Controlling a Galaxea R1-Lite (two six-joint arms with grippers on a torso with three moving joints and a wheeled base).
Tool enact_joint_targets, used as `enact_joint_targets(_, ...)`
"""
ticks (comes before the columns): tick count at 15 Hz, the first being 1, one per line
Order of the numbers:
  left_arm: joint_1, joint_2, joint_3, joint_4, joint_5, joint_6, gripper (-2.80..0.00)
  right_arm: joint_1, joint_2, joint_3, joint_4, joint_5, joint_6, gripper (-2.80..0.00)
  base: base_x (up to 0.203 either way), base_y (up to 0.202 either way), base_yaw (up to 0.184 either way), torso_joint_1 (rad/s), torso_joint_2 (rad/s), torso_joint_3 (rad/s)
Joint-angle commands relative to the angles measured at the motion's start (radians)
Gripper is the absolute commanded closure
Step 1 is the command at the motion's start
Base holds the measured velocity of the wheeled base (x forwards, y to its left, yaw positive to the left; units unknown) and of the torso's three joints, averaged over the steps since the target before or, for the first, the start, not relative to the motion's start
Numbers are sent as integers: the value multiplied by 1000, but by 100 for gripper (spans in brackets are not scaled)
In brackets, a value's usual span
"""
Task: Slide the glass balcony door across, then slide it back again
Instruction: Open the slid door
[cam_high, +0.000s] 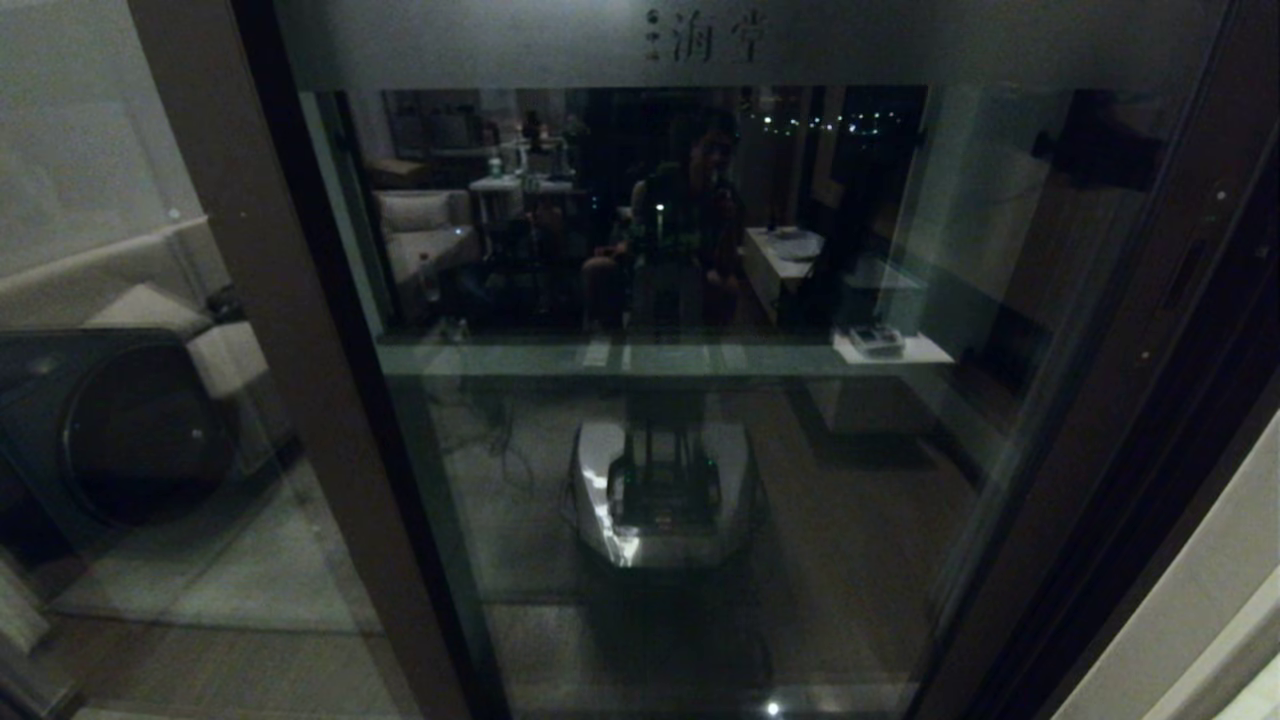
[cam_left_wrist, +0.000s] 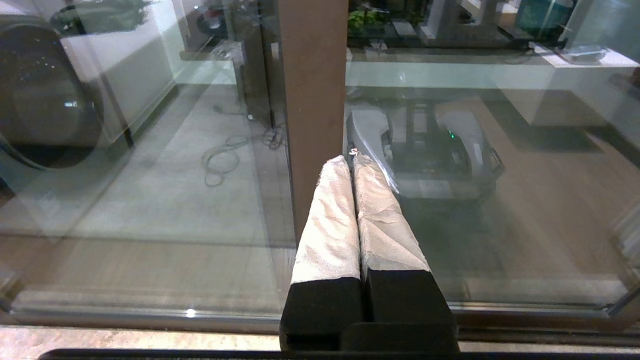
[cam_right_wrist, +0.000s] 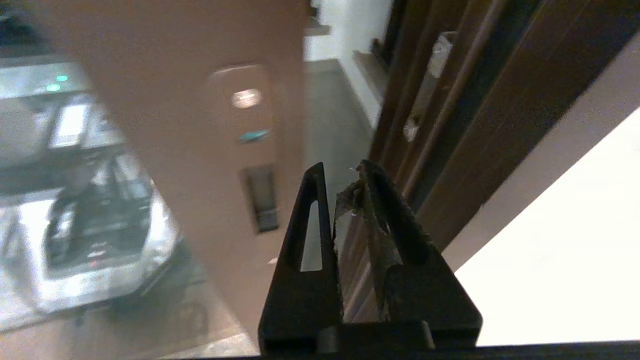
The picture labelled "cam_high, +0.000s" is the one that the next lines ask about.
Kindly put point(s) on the sliding glass door brown frame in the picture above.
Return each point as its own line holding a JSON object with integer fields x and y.
{"x": 1060, "y": 480}

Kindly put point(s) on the fixed glass panel brown frame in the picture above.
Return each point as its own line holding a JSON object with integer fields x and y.
{"x": 345, "y": 450}

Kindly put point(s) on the grey rug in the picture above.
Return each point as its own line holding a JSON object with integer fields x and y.
{"x": 220, "y": 560}

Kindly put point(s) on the long brown stone sill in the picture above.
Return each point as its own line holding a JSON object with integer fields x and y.
{"x": 700, "y": 340}

